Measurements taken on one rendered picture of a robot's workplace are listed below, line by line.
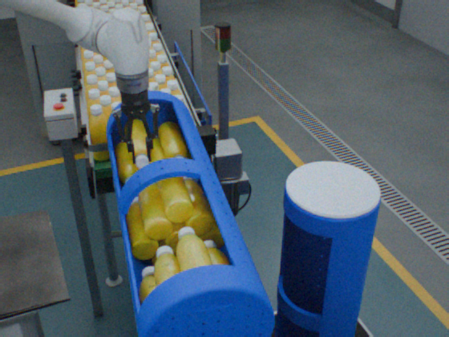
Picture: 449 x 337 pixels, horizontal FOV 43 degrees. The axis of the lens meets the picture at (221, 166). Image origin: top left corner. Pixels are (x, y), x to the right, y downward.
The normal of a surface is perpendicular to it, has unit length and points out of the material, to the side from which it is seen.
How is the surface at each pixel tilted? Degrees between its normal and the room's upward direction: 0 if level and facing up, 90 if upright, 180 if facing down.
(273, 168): 0
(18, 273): 4
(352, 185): 0
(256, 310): 90
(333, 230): 90
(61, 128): 90
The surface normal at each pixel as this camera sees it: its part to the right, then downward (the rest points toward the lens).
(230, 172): 0.25, 0.54
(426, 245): 0.00, -0.83
